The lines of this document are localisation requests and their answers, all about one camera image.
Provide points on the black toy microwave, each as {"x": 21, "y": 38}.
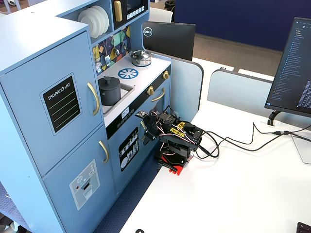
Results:
{"x": 136, "y": 9}

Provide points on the white toy sink basin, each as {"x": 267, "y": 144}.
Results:
{"x": 126, "y": 91}

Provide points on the small black object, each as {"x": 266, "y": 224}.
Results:
{"x": 139, "y": 231}

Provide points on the silver steel toy pot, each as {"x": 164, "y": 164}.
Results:
{"x": 141, "y": 62}

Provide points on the black table clamp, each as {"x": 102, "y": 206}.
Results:
{"x": 167, "y": 165}

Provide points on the white chair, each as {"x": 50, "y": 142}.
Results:
{"x": 160, "y": 15}

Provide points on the gray desk divider panel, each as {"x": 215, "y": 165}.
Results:
{"x": 188, "y": 85}
{"x": 238, "y": 89}

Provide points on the gray toy pot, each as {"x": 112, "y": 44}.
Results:
{"x": 110, "y": 97}

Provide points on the white toy plate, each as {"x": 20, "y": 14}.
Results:
{"x": 102, "y": 23}
{"x": 107, "y": 20}
{"x": 88, "y": 23}

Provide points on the black Dell monitor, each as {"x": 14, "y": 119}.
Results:
{"x": 170, "y": 41}

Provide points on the silver monitor stand base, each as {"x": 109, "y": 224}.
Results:
{"x": 303, "y": 150}

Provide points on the gold stove knob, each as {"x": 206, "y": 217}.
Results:
{"x": 150, "y": 90}
{"x": 166, "y": 74}

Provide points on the black keyboard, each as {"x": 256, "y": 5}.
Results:
{"x": 305, "y": 228}

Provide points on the red robot base plate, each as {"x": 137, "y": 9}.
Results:
{"x": 178, "y": 170}

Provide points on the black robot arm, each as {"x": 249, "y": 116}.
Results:
{"x": 179, "y": 143}

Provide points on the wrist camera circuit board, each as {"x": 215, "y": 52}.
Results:
{"x": 141, "y": 114}

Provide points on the light blue toy kitchen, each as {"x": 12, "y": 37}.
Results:
{"x": 24, "y": 72}

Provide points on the silver steel pot lid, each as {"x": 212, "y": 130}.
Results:
{"x": 139, "y": 54}

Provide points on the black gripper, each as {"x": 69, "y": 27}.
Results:
{"x": 148, "y": 133}

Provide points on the black monitor showing code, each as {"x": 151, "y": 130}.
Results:
{"x": 291, "y": 72}

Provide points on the navy office partition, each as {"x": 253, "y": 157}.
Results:
{"x": 230, "y": 19}

